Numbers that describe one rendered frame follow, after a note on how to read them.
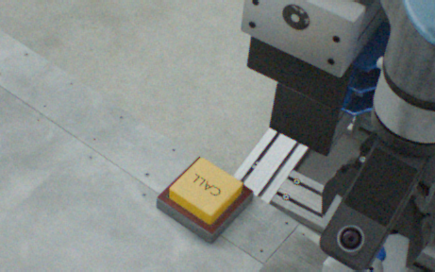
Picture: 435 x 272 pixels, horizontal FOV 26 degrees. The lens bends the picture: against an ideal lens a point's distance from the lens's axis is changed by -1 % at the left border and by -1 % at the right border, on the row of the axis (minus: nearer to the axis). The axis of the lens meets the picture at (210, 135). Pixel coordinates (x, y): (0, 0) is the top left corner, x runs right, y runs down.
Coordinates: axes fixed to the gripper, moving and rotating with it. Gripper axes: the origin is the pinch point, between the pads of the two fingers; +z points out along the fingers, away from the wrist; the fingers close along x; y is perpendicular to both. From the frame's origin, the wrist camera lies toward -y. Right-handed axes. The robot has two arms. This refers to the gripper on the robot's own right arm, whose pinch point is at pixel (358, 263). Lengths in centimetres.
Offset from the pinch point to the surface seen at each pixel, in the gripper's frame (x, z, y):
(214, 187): 19.8, 9.6, 4.4
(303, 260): 5.4, 4.4, -0.4
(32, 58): 52, 13, 8
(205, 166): 22.4, 9.6, 6.1
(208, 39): 83, 94, 94
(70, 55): 105, 93, 67
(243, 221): 15.8, 13.4, 5.1
